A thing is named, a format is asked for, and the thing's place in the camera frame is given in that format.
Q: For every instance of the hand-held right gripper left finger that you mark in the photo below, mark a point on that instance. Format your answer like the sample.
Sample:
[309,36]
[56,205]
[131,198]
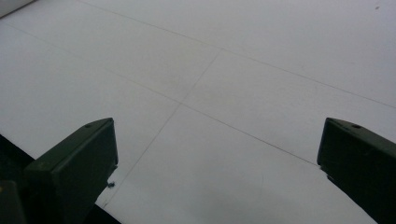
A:
[71,168]

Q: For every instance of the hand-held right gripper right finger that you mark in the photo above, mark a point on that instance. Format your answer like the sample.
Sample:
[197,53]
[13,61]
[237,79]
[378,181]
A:
[364,168]

